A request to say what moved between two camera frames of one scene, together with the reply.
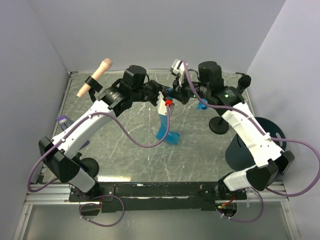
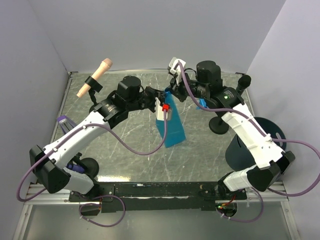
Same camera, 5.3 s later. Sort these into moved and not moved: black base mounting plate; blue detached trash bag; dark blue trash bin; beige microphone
Moved: blue detached trash bag
Not moved: black base mounting plate; dark blue trash bin; beige microphone
